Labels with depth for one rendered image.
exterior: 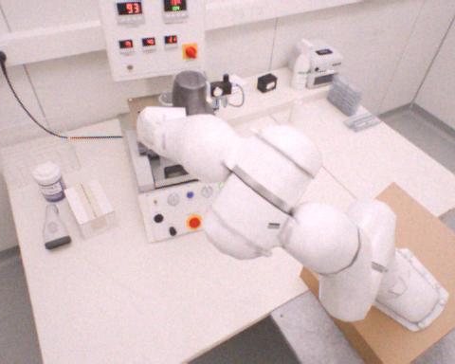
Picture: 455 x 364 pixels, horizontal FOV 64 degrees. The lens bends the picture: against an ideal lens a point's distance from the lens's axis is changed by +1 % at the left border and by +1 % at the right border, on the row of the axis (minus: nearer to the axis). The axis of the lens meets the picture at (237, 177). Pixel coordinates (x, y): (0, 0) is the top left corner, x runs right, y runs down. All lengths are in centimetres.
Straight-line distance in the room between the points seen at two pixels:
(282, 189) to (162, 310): 78
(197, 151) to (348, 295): 39
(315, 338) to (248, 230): 73
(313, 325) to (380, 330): 20
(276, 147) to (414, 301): 65
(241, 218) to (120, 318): 77
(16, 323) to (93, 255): 93
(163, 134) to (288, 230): 30
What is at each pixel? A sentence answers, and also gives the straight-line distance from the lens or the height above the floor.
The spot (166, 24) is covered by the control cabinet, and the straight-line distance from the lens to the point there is 128.
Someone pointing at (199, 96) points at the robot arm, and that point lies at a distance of 87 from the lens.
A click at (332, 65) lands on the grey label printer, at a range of 205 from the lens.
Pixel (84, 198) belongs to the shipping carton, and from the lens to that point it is 139.
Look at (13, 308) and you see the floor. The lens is 225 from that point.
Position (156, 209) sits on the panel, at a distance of 127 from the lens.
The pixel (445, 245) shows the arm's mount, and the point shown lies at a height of 105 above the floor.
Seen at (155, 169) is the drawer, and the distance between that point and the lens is 125.
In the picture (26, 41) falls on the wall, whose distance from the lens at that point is 160.
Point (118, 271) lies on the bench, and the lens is 129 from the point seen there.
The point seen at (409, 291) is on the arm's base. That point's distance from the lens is 103.
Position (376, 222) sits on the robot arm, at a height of 129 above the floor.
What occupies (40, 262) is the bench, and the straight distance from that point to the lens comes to 139.
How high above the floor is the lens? 184
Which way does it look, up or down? 46 degrees down
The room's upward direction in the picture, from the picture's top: 5 degrees clockwise
